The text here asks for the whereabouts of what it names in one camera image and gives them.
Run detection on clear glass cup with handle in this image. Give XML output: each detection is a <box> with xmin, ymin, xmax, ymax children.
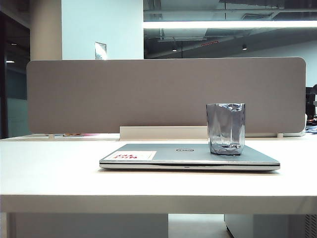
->
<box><xmin>206</xmin><ymin>103</ymin><xmax>246</xmax><ymax>156</ymax></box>

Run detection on silver closed laptop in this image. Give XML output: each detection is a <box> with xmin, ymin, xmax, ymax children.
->
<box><xmin>99</xmin><ymin>143</ymin><xmax>281</xmax><ymax>171</ymax></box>

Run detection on grey fabric desk divider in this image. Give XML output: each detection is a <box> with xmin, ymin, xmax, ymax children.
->
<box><xmin>26</xmin><ymin>57</ymin><xmax>308</xmax><ymax>138</ymax></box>

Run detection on colourful papers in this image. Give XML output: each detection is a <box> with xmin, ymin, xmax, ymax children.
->
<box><xmin>53</xmin><ymin>133</ymin><xmax>100</xmax><ymax>138</ymax></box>

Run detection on long ceiling light strip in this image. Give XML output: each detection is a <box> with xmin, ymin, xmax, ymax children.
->
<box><xmin>143</xmin><ymin>20</ymin><xmax>317</xmax><ymax>30</ymax></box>

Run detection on white desk support panel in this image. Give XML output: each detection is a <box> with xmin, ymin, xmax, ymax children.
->
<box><xmin>6</xmin><ymin>213</ymin><xmax>169</xmax><ymax>238</ymax></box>

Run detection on black office equipment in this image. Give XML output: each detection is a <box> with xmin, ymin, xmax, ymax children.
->
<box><xmin>305</xmin><ymin>84</ymin><xmax>317</xmax><ymax>118</ymax></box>

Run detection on small wall poster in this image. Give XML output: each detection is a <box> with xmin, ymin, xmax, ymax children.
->
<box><xmin>94</xmin><ymin>41</ymin><xmax>108</xmax><ymax>60</ymax></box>

